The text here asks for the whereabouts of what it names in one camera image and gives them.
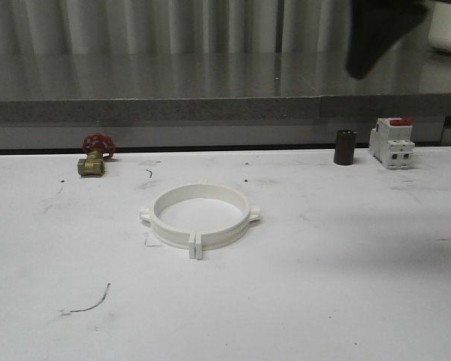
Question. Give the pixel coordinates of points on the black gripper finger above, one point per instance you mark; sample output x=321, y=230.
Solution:
x=375, y=27

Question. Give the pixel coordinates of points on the white half-ring clamp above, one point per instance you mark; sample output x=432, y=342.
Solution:
x=224, y=215
x=166, y=231

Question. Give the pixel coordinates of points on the dark brown cylindrical capacitor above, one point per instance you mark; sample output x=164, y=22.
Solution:
x=345, y=145

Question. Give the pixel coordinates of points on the brass valve red handwheel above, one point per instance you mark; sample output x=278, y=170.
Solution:
x=98, y=149

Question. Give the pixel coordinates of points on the grey stone countertop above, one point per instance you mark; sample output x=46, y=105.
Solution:
x=216, y=100

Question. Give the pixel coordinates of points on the white circuit breaker red switch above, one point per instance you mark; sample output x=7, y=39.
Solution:
x=390, y=142

